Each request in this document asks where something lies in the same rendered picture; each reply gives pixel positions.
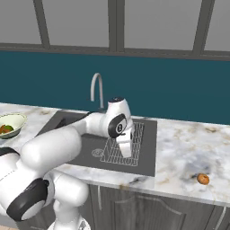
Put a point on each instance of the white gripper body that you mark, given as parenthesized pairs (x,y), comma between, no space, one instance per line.
(125,146)

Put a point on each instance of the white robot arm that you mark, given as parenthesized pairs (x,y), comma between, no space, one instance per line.
(48,149)

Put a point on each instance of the dark grey sink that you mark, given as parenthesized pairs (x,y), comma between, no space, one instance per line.
(146,155)

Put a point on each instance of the pale green bowl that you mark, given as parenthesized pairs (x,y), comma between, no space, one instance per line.
(16,121)

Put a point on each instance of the grey cupboard door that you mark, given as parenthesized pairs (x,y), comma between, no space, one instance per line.
(149,212)
(225,220)

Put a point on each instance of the silver curved tap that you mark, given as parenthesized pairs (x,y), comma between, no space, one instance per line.
(96,77)

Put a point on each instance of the orange round fruit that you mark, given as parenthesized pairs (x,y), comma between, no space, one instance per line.
(203,179)

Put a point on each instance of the green vegetable piece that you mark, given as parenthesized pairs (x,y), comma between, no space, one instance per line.
(9,128)

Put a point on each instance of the grey framed window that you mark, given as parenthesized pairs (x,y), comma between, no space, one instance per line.
(119,27)

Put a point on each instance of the orange vegetable piece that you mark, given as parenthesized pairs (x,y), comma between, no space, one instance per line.
(3,130)

